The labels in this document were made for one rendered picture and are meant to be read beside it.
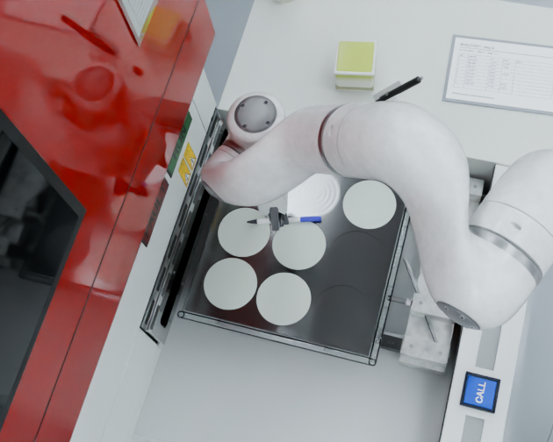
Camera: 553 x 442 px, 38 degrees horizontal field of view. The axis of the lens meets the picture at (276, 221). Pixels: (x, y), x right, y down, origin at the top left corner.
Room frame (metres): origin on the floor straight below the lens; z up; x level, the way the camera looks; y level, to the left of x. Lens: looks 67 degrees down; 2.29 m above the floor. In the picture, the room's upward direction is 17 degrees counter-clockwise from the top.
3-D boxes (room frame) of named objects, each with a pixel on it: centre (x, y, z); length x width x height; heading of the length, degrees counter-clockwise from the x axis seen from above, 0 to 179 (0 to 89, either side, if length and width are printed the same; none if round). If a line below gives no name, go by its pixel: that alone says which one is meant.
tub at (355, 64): (0.81, -0.23, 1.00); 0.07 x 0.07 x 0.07; 68
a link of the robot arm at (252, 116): (0.59, -0.01, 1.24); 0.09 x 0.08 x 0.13; 125
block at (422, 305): (0.35, -0.22, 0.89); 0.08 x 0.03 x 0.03; 59
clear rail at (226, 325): (0.38, 0.06, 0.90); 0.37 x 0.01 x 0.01; 59
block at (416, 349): (0.28, -0.18, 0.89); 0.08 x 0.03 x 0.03; 59
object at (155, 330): (0.63, 0.16, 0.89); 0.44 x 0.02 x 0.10; 149
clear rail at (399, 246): (0.44, -0.18, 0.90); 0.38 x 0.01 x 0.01; 149
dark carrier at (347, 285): (0.54, -0.03, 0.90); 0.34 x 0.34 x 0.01; 59
